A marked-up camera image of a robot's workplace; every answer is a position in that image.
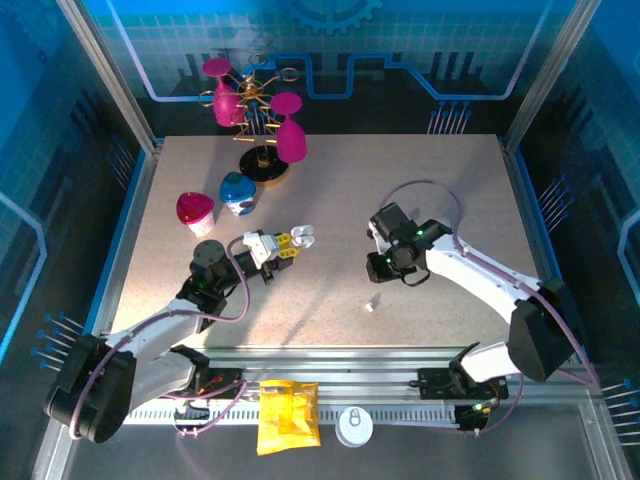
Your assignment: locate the white oval charging case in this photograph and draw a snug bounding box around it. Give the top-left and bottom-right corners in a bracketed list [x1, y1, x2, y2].
[290, 224, 317, 250]

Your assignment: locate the white cup with pink lid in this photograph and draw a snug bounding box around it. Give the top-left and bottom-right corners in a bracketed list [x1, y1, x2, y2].
[175, 191, 217, 238]

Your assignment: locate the white cup with blue lid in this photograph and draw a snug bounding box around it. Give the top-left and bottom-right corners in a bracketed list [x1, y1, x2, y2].
[218, 171, 258, 218]

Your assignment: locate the pink wine glass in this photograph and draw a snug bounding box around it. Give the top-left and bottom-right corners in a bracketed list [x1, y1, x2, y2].
[201, 56, 246, 128]
[269, 92, 308, 165]

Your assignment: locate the yellow snack bag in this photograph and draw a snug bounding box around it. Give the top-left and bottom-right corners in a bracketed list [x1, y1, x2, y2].
[256, 379, 321, 456]

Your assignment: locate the white pull-tab can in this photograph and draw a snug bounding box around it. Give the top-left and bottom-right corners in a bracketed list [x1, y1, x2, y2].
[334, 406, 374, 448]

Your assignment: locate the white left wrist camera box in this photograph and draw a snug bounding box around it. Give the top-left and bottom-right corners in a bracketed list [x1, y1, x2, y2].
[242, 228, 281, 269]

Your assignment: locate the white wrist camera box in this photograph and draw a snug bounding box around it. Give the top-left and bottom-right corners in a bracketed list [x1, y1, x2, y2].
[368, 219, 389, 256]
[242, 228, 281, 269]

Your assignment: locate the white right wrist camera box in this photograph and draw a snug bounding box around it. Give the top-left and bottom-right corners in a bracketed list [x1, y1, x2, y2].
[368, 219, 389, 256]

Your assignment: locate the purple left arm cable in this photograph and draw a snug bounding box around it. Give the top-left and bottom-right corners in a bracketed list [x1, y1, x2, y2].
[67, 235, 251, 441]

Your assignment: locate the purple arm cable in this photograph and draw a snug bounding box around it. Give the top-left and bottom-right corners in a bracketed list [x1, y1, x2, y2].
[67, 235, 251, 441]
[377, 179, 601, 437]

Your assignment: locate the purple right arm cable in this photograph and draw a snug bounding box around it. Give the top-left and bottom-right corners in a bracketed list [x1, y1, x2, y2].
[377, 179, 601, 437]

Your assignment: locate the gold wire glass rack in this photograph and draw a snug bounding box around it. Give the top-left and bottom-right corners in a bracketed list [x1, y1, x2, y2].
[198, 52, 301, 187]

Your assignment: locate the aluminium mounting rail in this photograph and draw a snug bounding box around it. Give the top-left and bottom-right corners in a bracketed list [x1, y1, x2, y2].
[99, 345, 601, 404]

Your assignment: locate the white slotted cable tray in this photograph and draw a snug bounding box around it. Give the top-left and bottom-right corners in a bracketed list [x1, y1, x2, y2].
[122, 403, 461, 427]

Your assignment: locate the aluminium frame post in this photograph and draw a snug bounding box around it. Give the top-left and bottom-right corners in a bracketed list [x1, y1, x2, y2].
[502, 0, 604, 151]
[55, 0, 164, 154]

